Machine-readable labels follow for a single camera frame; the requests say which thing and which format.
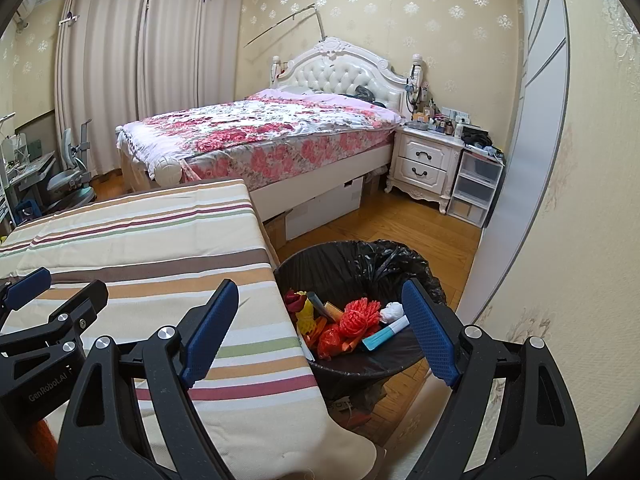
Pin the beige curtain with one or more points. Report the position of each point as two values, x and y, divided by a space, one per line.
150 60

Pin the white nightstand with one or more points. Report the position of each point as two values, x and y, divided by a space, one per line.
425 160

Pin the orange foam fruit net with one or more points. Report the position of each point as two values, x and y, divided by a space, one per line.
360 317

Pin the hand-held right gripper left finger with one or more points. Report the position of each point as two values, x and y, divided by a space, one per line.
210 330

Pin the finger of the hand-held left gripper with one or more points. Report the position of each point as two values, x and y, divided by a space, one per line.
27 285
85 305

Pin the white paper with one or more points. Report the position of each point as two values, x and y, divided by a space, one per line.
391 312

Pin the plastic drawer unit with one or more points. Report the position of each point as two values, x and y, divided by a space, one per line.
475 185

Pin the grey study desk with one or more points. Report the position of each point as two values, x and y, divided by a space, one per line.
30 165

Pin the cluster of small bottles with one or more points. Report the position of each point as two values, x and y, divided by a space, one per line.
440 120

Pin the white packet green print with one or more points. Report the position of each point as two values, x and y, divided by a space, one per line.
306 347

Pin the orange plastic bag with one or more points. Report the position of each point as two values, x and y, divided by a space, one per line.
330 342

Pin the trash bin black liner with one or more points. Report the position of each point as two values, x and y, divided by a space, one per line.
350 265

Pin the dark clothes pile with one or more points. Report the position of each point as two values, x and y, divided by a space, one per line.
477 137

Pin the striped tablecloth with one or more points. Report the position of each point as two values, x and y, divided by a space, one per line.
150 240

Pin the thin metal pole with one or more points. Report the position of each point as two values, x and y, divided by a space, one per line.
320 25

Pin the white air conditioner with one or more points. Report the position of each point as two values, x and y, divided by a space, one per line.
27 7

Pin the floral quilt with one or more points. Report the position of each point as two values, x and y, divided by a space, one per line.
240 130

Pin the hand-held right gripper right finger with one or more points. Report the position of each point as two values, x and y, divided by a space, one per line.
430 330

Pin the white bed tufted headboard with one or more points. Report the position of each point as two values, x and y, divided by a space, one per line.
340 72

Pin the white storage box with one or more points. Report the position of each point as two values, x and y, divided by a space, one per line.
325 205

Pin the yellow foam fruit net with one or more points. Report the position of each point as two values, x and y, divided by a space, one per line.
306 322

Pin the grey desk chair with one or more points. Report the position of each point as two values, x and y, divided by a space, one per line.
67 180

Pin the dark garment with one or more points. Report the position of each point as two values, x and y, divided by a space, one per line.
367 95

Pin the teal and white tube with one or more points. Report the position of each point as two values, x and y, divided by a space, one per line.
382 336

